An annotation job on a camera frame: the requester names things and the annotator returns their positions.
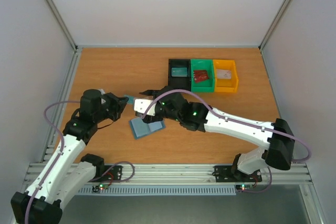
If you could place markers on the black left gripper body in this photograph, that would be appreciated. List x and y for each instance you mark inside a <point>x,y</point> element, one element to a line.
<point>111,109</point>

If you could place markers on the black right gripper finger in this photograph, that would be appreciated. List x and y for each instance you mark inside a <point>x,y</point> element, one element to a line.
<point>150,93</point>
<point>148,119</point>

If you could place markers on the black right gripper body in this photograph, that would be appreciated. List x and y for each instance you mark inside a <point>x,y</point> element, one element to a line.
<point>157,98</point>

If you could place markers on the teal blue card holder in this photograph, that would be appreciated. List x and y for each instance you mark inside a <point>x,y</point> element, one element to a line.
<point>140,129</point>

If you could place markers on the red credit card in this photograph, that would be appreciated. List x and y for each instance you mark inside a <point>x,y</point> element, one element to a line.
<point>200,76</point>

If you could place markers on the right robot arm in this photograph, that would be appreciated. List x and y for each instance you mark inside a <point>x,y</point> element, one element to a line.
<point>274,140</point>

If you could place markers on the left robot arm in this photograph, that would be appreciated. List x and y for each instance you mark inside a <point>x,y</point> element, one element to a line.
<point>46,198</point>

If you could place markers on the white card in yellow bin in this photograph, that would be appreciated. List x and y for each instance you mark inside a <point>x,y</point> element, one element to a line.
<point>223,74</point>

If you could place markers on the black storage bin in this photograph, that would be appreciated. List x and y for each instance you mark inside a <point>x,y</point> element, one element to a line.
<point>180,82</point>

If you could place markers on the green storage bin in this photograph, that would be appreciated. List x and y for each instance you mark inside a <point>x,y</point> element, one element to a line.
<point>205,86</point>

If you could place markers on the yellow storage bin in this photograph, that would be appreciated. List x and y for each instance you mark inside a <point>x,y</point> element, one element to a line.
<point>226,86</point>

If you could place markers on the left small circuit board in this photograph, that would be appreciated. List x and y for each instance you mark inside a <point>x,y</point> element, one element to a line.
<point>100,187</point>

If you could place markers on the small circuit board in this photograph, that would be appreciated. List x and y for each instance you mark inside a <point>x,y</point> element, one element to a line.
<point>100,187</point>
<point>244,187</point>

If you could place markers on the right small circuit board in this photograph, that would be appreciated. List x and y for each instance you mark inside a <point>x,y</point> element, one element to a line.
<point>244,187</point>

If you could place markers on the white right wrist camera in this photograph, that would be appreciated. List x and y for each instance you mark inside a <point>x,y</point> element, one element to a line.
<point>140,106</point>

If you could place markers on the aluminium front rail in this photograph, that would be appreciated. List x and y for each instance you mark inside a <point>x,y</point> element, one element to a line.
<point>201,174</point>

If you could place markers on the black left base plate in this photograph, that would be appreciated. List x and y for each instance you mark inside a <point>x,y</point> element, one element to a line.
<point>107,174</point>

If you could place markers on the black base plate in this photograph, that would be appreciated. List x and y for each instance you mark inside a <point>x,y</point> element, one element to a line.
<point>107,174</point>
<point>226,173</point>

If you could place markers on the grey slotted cable duct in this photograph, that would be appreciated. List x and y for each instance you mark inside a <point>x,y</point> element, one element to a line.
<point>159,190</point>

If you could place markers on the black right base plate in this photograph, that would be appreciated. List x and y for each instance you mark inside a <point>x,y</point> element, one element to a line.
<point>226,173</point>

